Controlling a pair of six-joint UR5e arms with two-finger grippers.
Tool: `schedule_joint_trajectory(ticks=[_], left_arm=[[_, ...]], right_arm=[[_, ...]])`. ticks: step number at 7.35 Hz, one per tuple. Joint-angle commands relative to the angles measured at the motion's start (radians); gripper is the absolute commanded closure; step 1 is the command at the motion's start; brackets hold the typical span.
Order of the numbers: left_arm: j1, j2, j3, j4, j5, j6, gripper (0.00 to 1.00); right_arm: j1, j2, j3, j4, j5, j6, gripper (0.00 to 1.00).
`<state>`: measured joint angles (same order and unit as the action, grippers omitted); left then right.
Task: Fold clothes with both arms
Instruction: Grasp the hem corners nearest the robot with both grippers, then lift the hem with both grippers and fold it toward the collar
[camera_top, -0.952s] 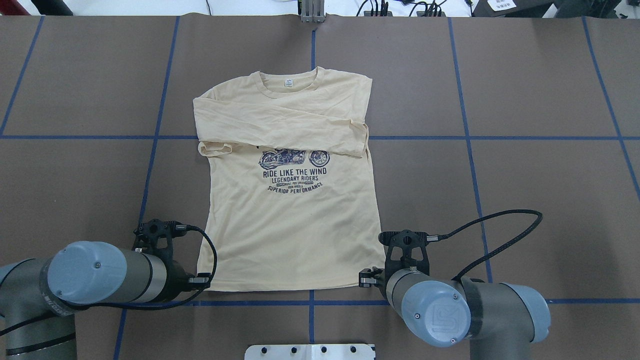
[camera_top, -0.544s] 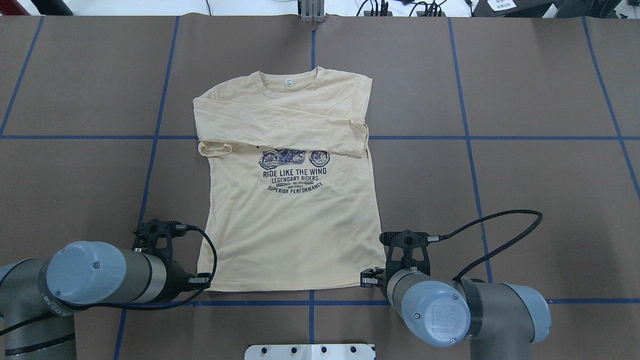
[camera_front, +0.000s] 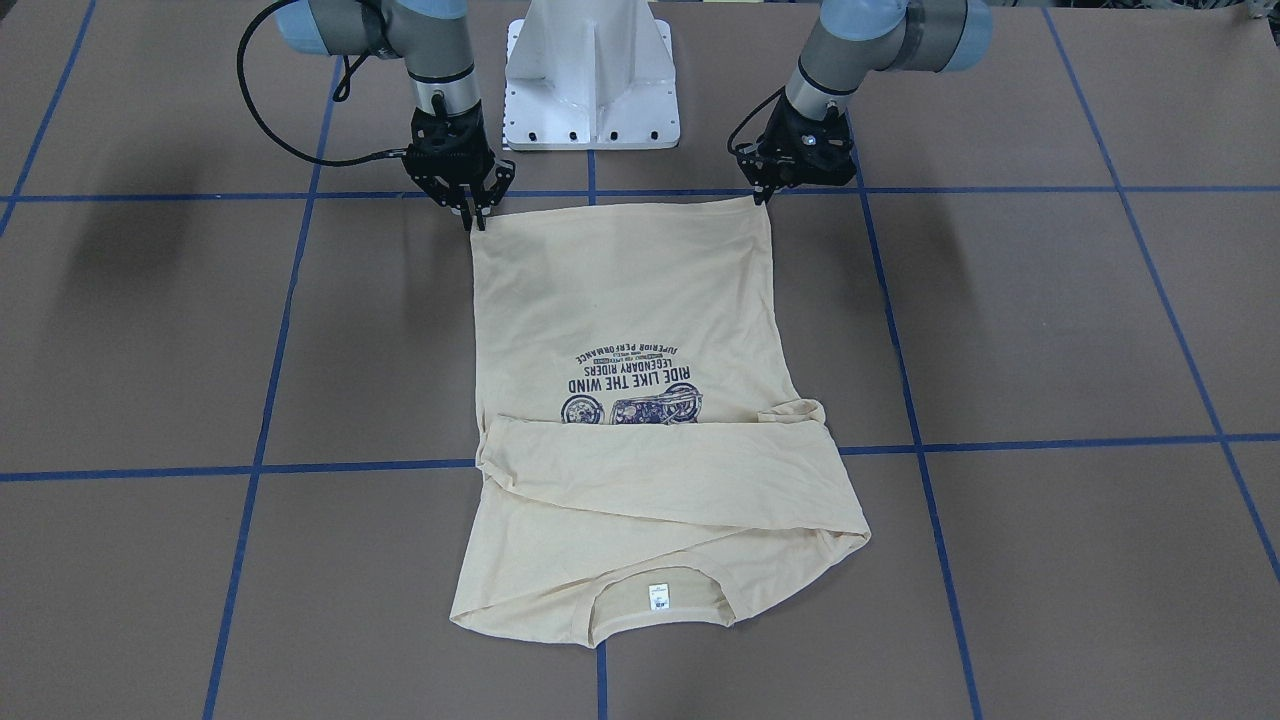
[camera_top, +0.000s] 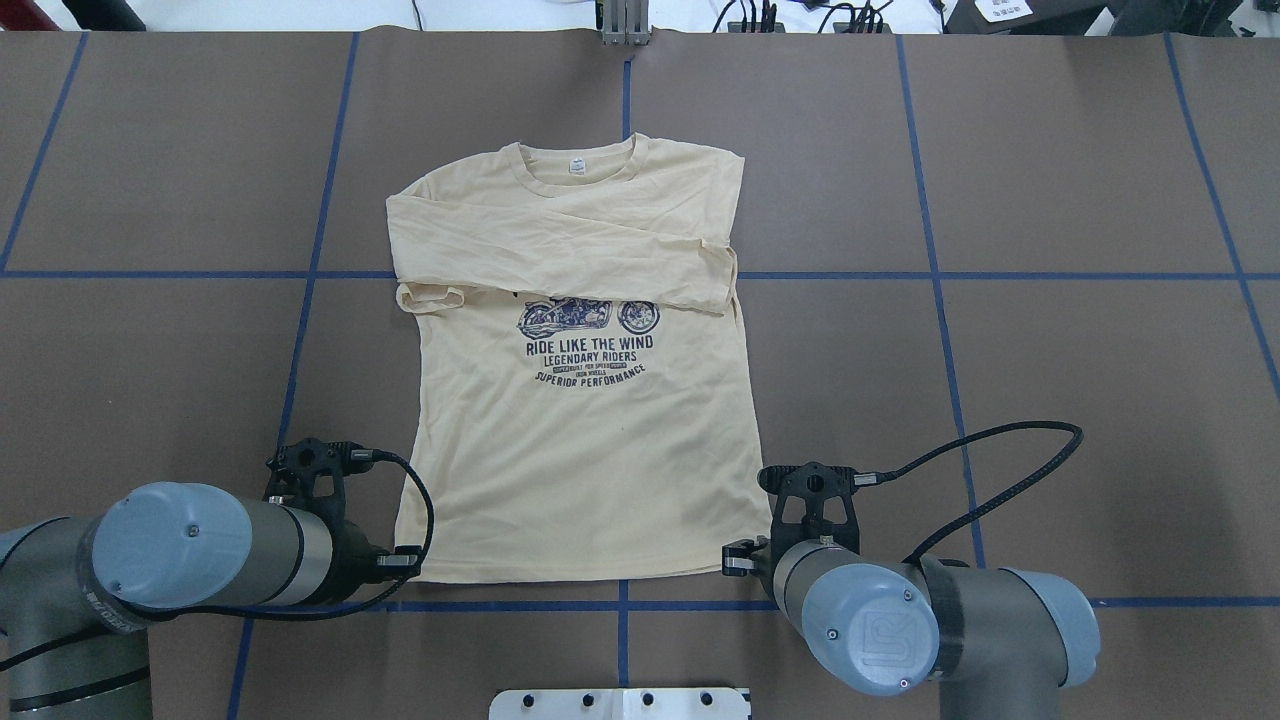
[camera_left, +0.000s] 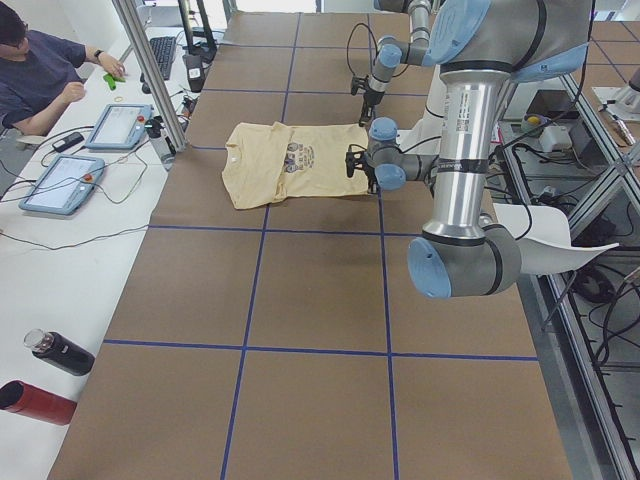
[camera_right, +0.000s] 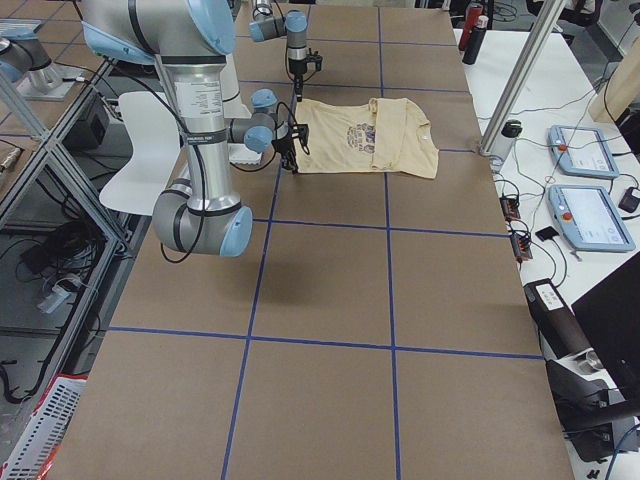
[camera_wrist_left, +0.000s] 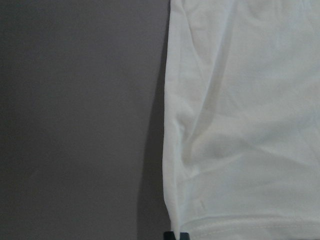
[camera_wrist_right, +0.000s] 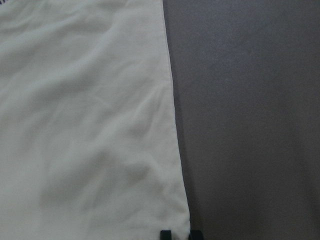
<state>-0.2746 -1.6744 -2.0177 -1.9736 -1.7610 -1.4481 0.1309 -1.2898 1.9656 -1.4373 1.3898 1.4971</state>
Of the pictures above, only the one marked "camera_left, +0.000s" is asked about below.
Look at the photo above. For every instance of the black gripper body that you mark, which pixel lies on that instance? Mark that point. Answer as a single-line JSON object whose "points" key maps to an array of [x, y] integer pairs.
{"points": [[370, 178], [369, 98]]}

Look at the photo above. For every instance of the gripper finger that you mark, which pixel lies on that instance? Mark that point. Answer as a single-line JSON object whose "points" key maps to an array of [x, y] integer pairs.
{"points": [[365, 118], [371, 187]]}

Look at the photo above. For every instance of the cream long-sleeve printed shirt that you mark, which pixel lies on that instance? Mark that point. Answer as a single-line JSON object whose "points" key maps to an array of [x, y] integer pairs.
{"points": [[270, 163]]}

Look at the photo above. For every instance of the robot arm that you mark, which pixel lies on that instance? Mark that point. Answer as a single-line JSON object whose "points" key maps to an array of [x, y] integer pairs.
{"points": [[392, 53], [481, 48]]}

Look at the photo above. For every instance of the clear water bottle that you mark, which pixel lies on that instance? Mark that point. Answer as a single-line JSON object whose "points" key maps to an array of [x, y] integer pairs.
{"points": [[160, 141]]}

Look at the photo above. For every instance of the black keyboard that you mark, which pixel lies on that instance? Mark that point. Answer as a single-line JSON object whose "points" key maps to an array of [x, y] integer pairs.
{"points": [[164, 49]]}

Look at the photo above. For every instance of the upper teach pendant tablet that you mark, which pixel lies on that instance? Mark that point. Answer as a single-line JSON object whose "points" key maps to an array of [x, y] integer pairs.
{"points": [[120, 127]]}

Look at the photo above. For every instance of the teach pendant tablet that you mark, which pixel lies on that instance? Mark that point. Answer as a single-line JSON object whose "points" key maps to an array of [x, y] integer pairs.
{"points": [[64, 186], [120, 127]]}

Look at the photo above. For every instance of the green toy object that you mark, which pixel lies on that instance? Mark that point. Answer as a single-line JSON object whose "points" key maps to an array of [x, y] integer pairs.
{"points": [[112, 81]]}

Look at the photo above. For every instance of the black smartphone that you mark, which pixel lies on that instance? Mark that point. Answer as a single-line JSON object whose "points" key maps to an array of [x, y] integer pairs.
{"points": [[68, 141]]}

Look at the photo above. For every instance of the lower teach pendant tablet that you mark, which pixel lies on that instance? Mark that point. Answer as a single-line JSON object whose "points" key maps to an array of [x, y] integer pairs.
{"points": [[64, 186]]}

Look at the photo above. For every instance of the seated person in navy shirt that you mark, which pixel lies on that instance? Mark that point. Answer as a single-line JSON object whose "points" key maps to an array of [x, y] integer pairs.
{"points": [[39, 77]]}

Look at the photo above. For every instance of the black thermos bottle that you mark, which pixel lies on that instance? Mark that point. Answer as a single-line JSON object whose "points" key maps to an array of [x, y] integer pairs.
{"points": [[55, 349]]}

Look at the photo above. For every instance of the red thermos bottle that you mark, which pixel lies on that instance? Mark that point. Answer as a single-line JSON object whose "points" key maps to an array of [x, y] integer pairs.
{"points": [[27, 400]]}

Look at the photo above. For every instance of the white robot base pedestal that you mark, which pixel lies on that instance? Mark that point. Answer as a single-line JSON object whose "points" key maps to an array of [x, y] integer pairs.
{"points": [[424, 137]]}

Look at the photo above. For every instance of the aluminium frame post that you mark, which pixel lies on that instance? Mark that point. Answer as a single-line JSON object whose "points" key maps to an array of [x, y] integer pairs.
{"points": [[134, 29]]}

